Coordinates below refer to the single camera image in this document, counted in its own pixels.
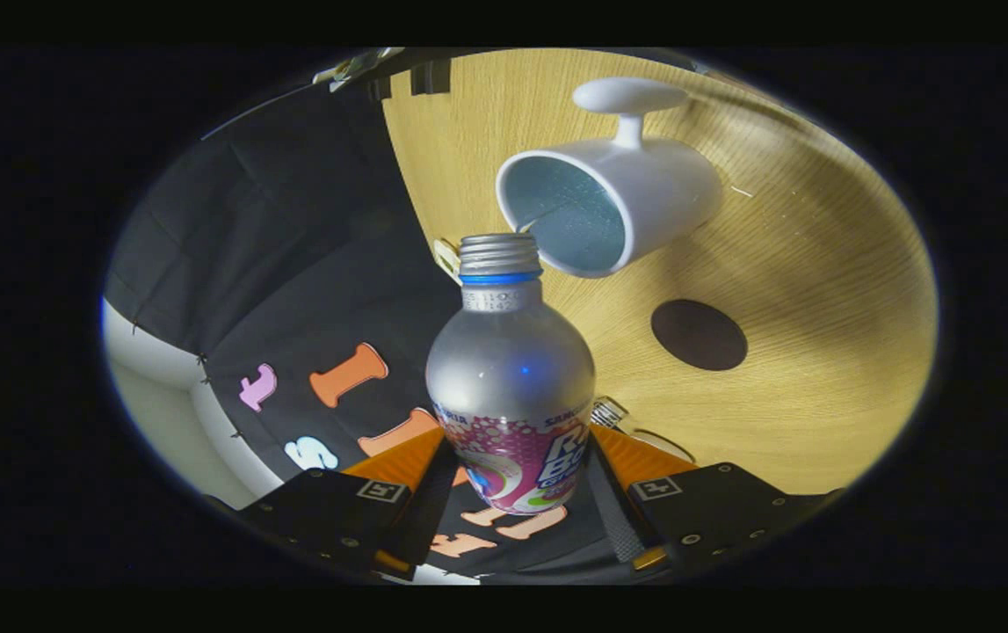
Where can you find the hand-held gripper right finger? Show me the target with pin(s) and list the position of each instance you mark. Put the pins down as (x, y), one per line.
(611, 514)

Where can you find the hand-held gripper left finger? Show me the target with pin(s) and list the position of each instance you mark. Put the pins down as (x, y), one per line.
(433, 510)

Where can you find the silver juice bottle pink label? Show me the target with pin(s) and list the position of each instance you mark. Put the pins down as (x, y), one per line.
(508, 369)

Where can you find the dark brown round coaster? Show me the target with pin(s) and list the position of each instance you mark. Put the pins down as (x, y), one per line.
(699, 335)

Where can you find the white cup blue inside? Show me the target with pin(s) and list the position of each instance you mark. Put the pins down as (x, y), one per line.
(662, 193)

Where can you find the small white tray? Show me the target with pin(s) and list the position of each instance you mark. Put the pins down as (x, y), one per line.
(446, 259)

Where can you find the black backdrop cloth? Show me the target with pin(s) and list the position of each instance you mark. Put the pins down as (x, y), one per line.
(293, 220)

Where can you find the wooden table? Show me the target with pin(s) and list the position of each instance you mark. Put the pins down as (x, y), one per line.
(820, 264)

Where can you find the small black block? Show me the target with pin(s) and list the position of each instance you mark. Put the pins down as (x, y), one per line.
(380, 88)
(431, 77)

